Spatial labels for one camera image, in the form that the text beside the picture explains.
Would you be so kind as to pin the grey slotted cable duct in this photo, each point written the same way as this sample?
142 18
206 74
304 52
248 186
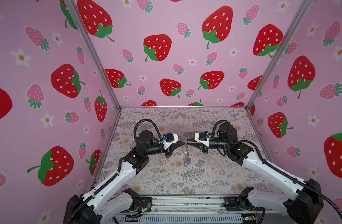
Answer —
182 219

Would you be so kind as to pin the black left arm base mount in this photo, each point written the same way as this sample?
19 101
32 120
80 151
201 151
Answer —
129 201

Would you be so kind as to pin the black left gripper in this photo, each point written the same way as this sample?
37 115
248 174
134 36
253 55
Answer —
175 145

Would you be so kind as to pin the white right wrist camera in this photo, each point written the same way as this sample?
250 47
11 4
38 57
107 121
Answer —
203 138

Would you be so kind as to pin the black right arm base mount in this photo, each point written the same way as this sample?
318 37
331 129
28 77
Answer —
240 202

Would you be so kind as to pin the aluminium corner post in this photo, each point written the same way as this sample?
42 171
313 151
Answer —
291 31
92 20

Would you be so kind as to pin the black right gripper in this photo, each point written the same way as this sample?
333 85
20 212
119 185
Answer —
199 145

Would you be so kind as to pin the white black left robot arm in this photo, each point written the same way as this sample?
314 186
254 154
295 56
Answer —
99 205

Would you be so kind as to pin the right aluminium corner post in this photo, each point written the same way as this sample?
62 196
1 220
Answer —
291 31

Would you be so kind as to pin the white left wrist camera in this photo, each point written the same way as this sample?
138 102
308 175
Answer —
169 139

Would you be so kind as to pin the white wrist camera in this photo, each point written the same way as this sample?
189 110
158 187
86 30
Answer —
203 138
169 139

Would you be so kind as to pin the left aluminium corner post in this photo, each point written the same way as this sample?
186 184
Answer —
92 20

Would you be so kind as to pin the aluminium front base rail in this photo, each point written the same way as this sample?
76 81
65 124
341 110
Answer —
183 204

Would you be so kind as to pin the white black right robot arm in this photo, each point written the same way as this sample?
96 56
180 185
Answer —
301 200

